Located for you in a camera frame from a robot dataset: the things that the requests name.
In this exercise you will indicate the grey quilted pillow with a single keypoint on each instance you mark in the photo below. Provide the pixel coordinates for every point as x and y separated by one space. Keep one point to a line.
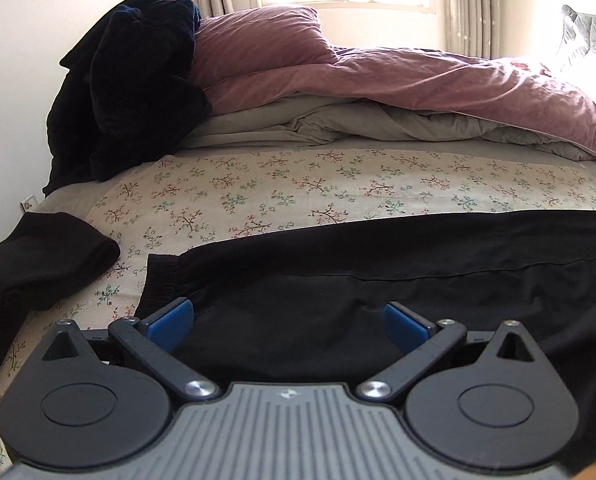
590 45

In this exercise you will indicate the dark velvet garment pile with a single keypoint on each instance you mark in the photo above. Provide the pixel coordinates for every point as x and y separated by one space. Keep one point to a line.
128 85

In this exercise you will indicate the floral bed sheet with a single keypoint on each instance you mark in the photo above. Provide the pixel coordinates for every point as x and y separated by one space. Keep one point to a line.
278 195

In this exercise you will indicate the white wall outlet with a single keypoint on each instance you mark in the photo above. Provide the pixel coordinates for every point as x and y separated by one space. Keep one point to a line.
29 202

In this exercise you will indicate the black pants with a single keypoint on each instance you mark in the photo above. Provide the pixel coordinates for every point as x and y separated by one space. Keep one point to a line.
328 270

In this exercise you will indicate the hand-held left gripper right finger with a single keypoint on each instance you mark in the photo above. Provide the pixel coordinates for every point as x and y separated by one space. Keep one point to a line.
402 322

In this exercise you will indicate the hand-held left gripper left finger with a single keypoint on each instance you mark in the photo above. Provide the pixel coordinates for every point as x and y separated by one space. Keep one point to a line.
170 322

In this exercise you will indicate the grey blanket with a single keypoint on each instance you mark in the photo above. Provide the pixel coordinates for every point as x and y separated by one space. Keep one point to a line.
258 127

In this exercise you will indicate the pink duvet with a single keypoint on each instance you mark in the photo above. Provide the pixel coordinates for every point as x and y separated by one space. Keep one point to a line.
427 85

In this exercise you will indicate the pink pillow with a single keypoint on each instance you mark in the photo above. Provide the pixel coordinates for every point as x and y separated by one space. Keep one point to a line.
258 40

